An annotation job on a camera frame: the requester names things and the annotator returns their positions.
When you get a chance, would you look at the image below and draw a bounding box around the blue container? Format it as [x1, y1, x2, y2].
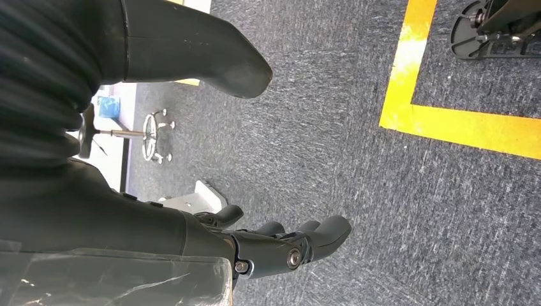
[97, 96, 121, 120]

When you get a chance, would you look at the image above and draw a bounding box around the ribbed robot right arm sleeve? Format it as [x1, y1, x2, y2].
[0, 0, 126, 168]

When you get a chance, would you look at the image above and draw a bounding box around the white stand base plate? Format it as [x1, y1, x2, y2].
[158, 180, 229, 215]

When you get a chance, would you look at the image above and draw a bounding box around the black stool with chrome base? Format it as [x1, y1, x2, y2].
[77, 103, 176, 164]

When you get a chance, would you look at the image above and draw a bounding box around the black robot stand base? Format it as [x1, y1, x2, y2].
[450, 0, 541, 60]

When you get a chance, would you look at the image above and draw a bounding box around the yellow floor tape square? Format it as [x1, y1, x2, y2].
[379, 0, 541, 161]

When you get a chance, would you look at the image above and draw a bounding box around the clear plastic cover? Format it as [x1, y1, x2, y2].
[0, 240, 234, 306]

